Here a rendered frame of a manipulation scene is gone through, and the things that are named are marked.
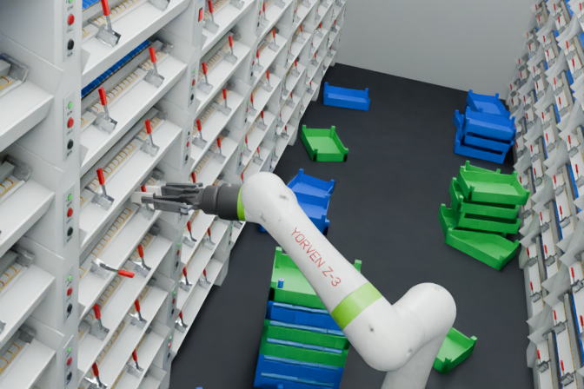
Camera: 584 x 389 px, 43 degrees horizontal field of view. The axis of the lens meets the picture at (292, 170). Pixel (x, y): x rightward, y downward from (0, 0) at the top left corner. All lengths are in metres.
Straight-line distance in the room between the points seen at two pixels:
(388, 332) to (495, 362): 1.61
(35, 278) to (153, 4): 0.66
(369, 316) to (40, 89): 0.80
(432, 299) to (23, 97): 0.97
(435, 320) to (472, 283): 1.87
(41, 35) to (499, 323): 2.54
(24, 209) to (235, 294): 1.92
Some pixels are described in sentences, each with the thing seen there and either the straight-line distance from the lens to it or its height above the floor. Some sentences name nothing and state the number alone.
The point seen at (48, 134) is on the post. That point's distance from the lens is 1.34.
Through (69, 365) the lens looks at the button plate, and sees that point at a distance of 1.70.
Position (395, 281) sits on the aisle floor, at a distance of 3.43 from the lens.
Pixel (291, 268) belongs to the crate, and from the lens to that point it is 2.67.
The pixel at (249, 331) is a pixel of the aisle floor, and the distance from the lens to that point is 3.00.
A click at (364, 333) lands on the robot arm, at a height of 0.96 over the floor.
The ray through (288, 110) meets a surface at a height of 0.32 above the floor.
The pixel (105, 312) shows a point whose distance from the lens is 1.97.
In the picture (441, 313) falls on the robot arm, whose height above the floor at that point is 0.96.
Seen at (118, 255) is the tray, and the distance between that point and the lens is 1.86.
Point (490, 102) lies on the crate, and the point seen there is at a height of 0.16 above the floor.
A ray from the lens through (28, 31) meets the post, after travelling 1.29.
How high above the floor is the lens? 1.99
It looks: 29 degrees down
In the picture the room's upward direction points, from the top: 10 degrees clockwise
